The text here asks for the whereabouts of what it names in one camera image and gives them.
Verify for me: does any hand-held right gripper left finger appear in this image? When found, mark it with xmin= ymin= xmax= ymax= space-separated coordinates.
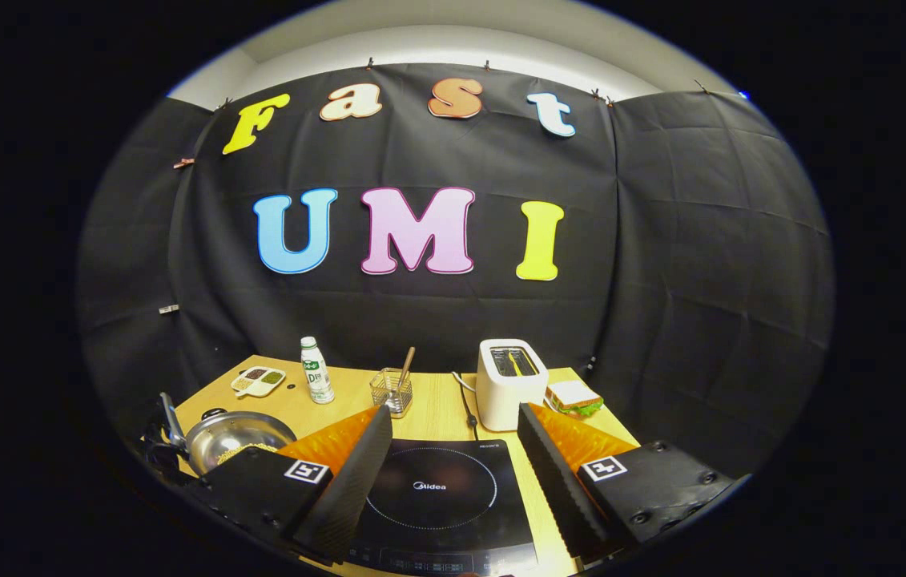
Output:
xmin=188 ymin=405 xmax=394 ymax=564

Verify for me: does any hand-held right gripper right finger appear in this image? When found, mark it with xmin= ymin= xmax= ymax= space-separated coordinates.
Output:
xmin=517 ymin=402 xmax=742 ymax=562

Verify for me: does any black induction cooktop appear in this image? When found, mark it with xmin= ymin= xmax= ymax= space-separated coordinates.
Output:
xmin=340 ymin=438 xmax=538 ymax=577

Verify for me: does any steel pot with black handles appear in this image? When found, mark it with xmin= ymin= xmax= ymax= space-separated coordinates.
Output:
xmin=144 ymin=391 xmax=299 ymax=482

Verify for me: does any toy sandwich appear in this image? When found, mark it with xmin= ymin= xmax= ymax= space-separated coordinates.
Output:
xmin=545 ymin=380 xmax=605 ymax=418

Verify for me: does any white toaster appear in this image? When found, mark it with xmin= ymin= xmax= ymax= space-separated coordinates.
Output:
xmin=475 ymin=338 xmax=550 ymax=432

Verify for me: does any white bottle with green label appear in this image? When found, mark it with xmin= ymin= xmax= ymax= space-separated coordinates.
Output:
xmin=300 ymin=336 xmax=336 ymax=405

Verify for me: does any pile of soybeans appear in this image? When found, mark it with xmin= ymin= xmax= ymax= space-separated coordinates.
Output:
xmin=216 ymin=443 xmax=277 ymax=467

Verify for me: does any white divided seasoning dish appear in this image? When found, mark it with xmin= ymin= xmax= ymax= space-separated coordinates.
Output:
xmin=230 ymin=366 xmax=288 ymax=398

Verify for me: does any wire utensil holder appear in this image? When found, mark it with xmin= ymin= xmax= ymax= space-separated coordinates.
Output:
xmin=369 ymin=367 xmax=413 ymax=419

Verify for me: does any black and white power cable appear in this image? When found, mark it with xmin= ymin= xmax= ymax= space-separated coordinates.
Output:
xmin=453 ymin=371 xmax=479 ymax=440

